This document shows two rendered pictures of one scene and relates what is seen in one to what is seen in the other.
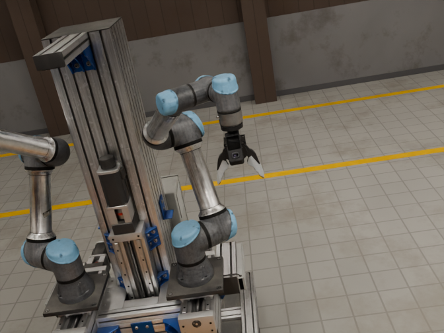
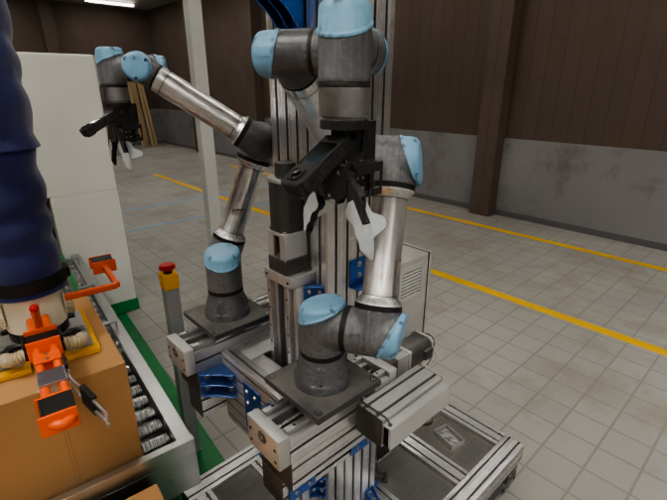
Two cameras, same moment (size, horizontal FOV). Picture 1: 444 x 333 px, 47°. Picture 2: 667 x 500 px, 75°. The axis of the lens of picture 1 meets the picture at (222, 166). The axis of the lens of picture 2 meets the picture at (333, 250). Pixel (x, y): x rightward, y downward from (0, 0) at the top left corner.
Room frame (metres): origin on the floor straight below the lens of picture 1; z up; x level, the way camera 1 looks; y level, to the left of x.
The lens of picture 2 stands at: (1.02, -0.50, 1.76)
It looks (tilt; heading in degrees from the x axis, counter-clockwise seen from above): 20 degrees down; 43
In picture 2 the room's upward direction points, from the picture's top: straight up
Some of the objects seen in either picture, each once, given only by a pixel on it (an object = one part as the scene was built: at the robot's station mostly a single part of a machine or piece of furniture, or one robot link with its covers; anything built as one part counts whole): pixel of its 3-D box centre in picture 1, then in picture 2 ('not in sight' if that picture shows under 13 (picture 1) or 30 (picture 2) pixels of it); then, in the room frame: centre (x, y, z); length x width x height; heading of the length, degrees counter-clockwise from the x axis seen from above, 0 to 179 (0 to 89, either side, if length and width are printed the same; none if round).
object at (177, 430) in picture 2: not in sight; (113, 328); (1.74, 1.85, 0.50); 2.31 x 0.05 x 0.19; 81
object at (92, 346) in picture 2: not in sight; (74, 328); (1.38, 1.07, 0.97); 0.34 x 0.10 x 0.05; 80
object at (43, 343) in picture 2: not in sight; (43, 342); (1.24, 0.84, 1.08); 0.10 x 0.08 x 0.06; 170
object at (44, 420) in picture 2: not in sight; (57, 412); (1.18, 0.50, 1.08); 0.08 x 0.07 x 0.05; 80
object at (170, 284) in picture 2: not in sight; (182, 368); (1.81, 1.24, 0.50); 0.07 x 0.07 x 1.00; 81
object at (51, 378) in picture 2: not in sight; (53, 382); (1.20, 0.63, 1.07); 0.07 x 0.07 x 0.04; 80
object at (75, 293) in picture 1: (73, 282); (226, 299); (1.75, 0.68, 1.09); 0.15 x 0.15 x 0.10
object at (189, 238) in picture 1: (189, 240); (325, 323); (1.71, 0.18, 1.20); 0.13 x 0.12 x 0.14; 116
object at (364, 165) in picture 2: (234, 140); (346, 160); (1.53, -0.05, 1.66); 0.09 x 0.08 x 0.12; 176
